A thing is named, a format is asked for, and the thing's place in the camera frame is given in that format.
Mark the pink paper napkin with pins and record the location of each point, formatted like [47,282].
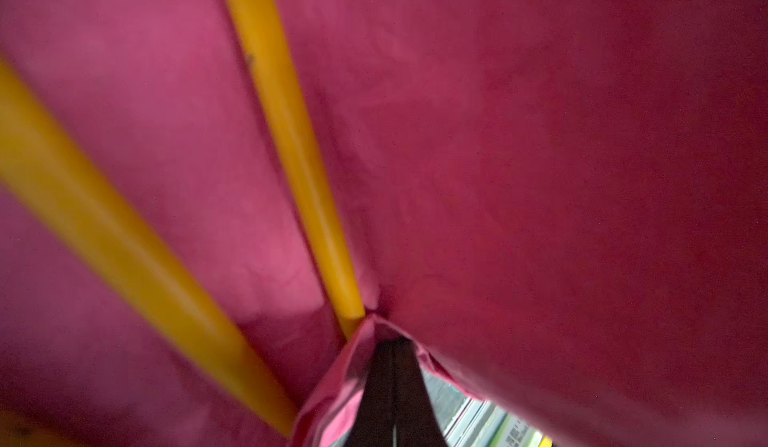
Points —
[563,202]

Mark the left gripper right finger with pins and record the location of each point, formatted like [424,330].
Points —
[415,421]

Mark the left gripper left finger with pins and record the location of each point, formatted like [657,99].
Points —
[374,423]

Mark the orange plastic fork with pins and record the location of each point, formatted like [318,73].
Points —
[265,48]

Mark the orange plastic spoon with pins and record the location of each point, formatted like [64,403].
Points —
[55,180]

